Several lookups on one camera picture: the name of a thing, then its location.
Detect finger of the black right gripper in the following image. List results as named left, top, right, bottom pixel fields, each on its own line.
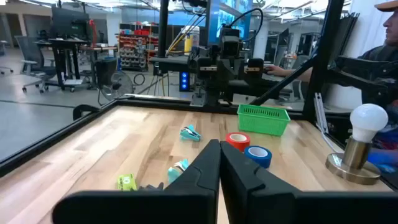
left=216, top=60, right=231, bottom=94
left=230, top=60, right=247, bottom=94

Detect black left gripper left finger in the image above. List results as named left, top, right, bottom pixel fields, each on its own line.
left=52, top=139, right=221, bottom=224

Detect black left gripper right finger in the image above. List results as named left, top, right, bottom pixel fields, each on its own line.
left=220, top=141, right=398, bottom=224

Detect teal staple remover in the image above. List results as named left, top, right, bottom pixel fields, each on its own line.
left=179, top=124, right=202, bottom=142
left=167, top=159, right=190, bottom=184

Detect red tape roll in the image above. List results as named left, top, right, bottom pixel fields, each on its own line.
left=226, top=132, right=251, bottom=152

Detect small green stapler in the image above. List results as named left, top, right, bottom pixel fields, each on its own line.
left=117, top=174, right=137, bottom=192

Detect blue tape roll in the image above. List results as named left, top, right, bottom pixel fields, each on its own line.
left=244, top=145, right=273, bottom=169

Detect computer tower blue lights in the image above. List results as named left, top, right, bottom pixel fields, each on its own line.
left=179, top=71, right=190, bottom=92

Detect green plastic basket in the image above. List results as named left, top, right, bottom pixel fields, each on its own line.
left=237, top=104, right=292, bottom=137

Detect large blue display screen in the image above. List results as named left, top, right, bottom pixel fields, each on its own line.
left=206, top=0, right=253, bottom=46

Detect white bulb brass lamp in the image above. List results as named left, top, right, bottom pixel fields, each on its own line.
left=325, top=103, right=389, bottom=185

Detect parts bin shelving rack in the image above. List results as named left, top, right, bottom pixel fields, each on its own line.
left=118, top=28, right=159, bottom=72

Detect black floor fan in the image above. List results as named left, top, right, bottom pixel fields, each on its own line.
left=98, top=71, right=134, bottom=106

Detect black trash bin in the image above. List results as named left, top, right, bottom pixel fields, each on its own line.
left=95, top=57, right=118, bottom=88

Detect black standing desk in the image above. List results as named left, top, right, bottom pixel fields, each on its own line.
left=48, top=38, right=91, bottom=93

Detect black computer monitor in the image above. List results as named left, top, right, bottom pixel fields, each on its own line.
left=50, top=6, right=91, bottom=41

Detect person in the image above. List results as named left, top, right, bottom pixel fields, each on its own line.
left=266, top=0, right=398, bottom=175

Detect grey office chair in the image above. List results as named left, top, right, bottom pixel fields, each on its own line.
left=14, top=35, right=57, bottom=94

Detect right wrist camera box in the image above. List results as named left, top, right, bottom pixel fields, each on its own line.
left=219, top=27, right=244, bottom=59

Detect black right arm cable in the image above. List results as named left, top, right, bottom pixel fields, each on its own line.
left=229, top=7, right=264, bottom=44

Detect black aluminium frame post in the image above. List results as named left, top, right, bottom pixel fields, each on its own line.
left=303, top=0, right=345, bottom=123

